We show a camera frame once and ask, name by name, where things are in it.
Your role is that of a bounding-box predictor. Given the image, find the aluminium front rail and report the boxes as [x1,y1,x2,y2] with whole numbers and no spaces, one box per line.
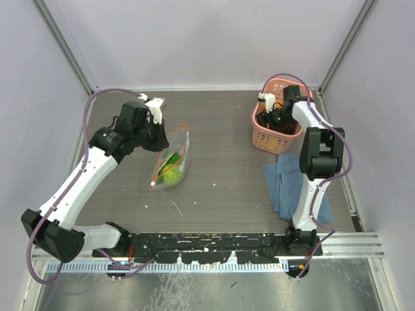
[30,231,385,260]

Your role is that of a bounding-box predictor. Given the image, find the green custard apple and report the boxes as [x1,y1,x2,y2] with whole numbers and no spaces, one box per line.
[162,165,182,186]

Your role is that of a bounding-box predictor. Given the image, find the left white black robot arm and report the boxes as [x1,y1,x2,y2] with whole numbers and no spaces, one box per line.
[21,98,169,263]

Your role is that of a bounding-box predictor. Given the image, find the dark purple grape bunch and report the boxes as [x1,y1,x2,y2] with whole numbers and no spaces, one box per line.
[282,120,298,135]

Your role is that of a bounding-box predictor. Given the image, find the blue folded cloth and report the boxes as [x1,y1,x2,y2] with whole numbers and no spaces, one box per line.
[262,154,333,231]

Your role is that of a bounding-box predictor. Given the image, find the slotted cable duct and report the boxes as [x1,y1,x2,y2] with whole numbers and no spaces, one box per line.
[61,260,289,273]

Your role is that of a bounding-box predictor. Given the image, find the aluminium frame post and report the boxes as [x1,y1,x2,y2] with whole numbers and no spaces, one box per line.
[32,0,96,95]
[318,0,378,94]

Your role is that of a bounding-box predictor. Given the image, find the left aluminium frame post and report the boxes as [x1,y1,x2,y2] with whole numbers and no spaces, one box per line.
[32,0,96,95]

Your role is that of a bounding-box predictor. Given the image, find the pink plastic basket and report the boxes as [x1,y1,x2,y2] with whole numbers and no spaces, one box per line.
[250,76,313,155]

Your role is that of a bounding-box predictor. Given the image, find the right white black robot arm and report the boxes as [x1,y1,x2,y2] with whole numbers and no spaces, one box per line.
[257,85,344,255]

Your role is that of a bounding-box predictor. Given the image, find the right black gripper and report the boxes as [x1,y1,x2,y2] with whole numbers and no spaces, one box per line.
[255,106,294,140]

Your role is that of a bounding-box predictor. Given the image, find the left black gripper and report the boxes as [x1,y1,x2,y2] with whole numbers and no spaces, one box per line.
[132,116,169,152]

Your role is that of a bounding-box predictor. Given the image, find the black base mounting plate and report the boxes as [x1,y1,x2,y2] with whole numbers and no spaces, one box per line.
[104,233,323,264]

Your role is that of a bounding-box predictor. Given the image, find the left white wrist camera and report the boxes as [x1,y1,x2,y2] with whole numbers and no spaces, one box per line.
[138,93,166,125]

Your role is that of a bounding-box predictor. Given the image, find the right aluminium frame post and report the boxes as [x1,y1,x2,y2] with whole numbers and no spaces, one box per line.
[318,0,378,94]

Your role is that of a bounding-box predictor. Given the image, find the clear red zip top bag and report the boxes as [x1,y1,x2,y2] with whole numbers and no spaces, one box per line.
[150,123,190,190]

